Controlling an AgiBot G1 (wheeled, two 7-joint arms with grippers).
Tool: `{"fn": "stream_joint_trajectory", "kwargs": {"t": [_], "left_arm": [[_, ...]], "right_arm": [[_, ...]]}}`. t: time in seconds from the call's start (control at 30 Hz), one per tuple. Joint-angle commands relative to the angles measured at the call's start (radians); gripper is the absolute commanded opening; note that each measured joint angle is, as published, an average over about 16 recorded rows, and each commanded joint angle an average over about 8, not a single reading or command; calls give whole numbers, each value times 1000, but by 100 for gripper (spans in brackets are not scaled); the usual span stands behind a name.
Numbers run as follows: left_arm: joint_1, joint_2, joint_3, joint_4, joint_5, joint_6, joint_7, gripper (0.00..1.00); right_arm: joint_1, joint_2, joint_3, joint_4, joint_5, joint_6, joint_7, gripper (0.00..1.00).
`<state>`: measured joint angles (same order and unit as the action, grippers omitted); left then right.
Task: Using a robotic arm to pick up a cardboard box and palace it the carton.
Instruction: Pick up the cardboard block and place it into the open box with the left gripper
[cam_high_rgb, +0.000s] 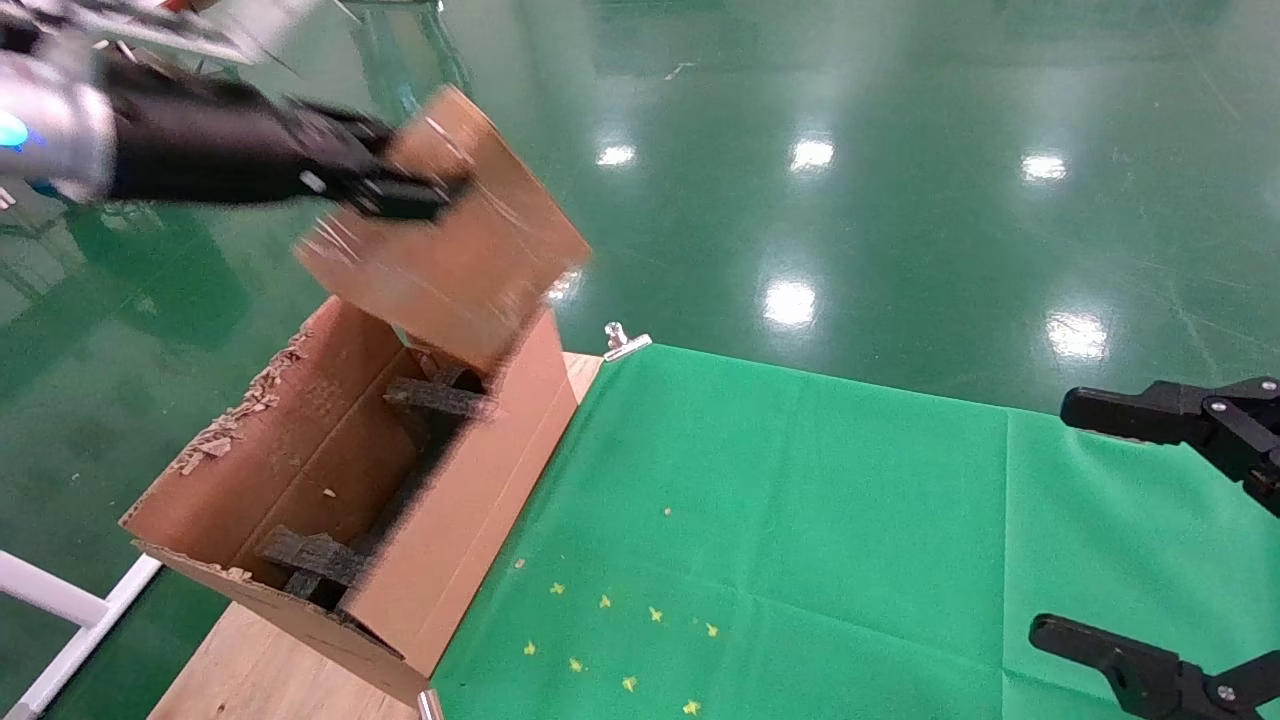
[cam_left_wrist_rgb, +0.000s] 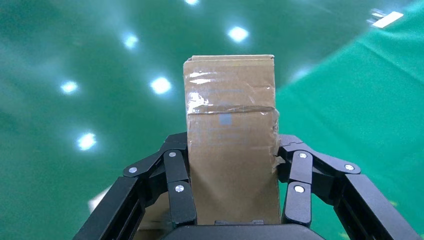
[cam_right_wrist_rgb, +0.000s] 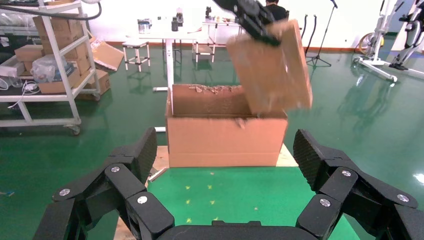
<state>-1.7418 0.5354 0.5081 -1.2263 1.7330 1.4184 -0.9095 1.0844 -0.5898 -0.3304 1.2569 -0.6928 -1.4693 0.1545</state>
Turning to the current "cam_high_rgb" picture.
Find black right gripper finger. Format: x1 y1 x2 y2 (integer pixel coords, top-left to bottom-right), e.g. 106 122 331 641
1029 614 1280 720
1060 377 1280 518

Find white metal frame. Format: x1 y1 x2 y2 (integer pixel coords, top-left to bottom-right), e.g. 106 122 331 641
0 548 166 720

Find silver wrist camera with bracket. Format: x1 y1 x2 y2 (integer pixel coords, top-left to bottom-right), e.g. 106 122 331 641
0 0 331 67

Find green cloth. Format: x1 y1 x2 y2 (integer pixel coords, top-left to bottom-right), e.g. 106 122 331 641
430 343 1280 720

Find black foam block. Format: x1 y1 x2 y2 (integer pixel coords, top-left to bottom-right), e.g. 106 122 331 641
258 525 373 606
383 365 498 423

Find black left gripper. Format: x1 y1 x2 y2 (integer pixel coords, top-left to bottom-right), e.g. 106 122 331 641
104 60 473 222

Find large open cardboard carton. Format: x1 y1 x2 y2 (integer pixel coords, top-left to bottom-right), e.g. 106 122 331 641
120 295 606 707

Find small brown cardboard box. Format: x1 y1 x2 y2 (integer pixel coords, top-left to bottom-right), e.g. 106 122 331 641
294 84 594 378

